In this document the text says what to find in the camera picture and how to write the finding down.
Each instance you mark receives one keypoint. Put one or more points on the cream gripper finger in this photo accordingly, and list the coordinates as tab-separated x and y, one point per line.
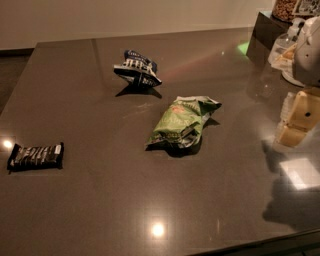
287	106
289	136

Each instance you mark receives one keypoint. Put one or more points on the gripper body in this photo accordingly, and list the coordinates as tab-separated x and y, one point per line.
308	55

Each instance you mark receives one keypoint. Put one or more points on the green jalapeno chip bag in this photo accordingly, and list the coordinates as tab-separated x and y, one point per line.
182	123

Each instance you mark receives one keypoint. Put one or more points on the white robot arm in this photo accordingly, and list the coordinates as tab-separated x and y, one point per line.
306	62

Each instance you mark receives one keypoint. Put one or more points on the blue chip bag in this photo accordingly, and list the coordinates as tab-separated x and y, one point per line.
138	70

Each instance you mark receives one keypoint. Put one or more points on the black rxbar chocolate bar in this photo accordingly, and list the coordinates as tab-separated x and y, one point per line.
35	158

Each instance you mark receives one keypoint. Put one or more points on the black shelf cabinet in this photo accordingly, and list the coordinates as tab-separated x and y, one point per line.
266	30

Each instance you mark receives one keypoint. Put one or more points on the snack container on shelf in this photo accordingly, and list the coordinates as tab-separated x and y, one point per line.
307	8

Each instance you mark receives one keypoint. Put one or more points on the jar of nuts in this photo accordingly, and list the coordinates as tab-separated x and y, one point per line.
283	10

